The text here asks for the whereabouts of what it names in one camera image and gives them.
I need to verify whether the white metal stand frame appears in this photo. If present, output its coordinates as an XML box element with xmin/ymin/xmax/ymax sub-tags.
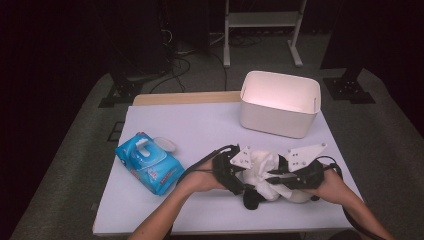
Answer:
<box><xmin>222</xmin><ymin>0</ymin><xmax>308</xmax><ymax>69</ymax></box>

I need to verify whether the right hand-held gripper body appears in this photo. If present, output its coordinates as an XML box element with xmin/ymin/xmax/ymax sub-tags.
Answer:
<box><xmin>279</xmin><ymin>143</ymin><xmax>328</xmax><ymax>192</ymax></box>

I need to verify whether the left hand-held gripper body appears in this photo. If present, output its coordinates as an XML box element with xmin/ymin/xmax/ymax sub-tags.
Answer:
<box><xmin>212</xmin><ymin>143</ymin><xmax>253</xmax><ymax>197</ymax></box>

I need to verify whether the left hand-held gripper cable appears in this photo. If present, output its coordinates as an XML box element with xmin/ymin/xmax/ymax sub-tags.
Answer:
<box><xmin>164</xmin><ymin>143</ymin><xmax>240</xmax><ymax>240</ymax></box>

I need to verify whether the panda plush toy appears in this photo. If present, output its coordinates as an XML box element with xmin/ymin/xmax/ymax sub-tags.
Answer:
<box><xmin>241</xmin><ymin>149</ymin><xmax>321</xmax><ymax>211</ymax></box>

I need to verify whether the black floor cable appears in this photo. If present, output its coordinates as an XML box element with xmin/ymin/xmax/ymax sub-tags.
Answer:
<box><xmin>209</xmin><ymin>51</ymin><xmax>229</xmax><ymax>92</ymax></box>
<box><xmin>149</xmin><ymin>57</ymin><xmax>192</xmax><ymax>94</ymax></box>

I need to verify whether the white storage bin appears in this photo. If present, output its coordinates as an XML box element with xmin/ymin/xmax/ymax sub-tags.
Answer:
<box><xmin>239</xmin><ymin>69</ymin><xmax>322</xmax><ymax>139</ymax></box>

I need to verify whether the white wet wipe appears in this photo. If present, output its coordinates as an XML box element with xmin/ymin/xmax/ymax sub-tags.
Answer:
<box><xmin>245</xmin><ymin>149</ymin><xmax>295</xmax><ymax>202</ymax></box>

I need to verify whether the blue wet wipe pack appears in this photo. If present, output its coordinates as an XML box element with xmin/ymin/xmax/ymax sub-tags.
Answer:
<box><xmin>114</xmin><ymin>131</ymin><xmax>185</xmax><ymax>197</ymax></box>

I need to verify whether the white table cover sheet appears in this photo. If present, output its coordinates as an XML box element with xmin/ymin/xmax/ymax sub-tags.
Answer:
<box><xmin>92</xmin><ymin>101</ymin><xmax>376</xmax><ymax>236</ymax></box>

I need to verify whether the person's right hand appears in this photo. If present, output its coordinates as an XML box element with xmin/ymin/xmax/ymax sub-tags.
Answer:
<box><xmin>303</xmin><ymin>163</ymin><xmax>353</xmax><ymax>203</ymax></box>

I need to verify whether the black stand base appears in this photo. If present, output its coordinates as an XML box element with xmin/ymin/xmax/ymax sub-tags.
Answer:
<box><xmin>98</xmin><ymin>71</ymin><xmax>144</xmax><ymax>109</ymax></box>
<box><xmin>322</xmin><ymin>66</ymin><xmax>377</xmax><ymax>105</ymax></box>

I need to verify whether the right hand-held gripper cable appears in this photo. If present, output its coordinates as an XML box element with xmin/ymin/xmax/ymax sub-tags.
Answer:
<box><xmin>315</xmin><ymin>155</ymin><xmax>388</xmax><ymax>240</ymax></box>

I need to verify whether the hand-held gripper cable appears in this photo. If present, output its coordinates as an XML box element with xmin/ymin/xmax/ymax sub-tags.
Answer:
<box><xmin>315</xmin><ymin>155</ymin><xmax>388</xmax><ymax>240</ymax></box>
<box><xmin>164</xmin><ymin>143</ymin><xmax>240</xmax><ymax>240</ymax></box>

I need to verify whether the person's left hand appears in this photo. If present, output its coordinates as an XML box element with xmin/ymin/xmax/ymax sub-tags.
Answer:
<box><xmin>176</xmin><ymin>156</ymin><xmax>228</xmax><ymax>195</ymax></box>

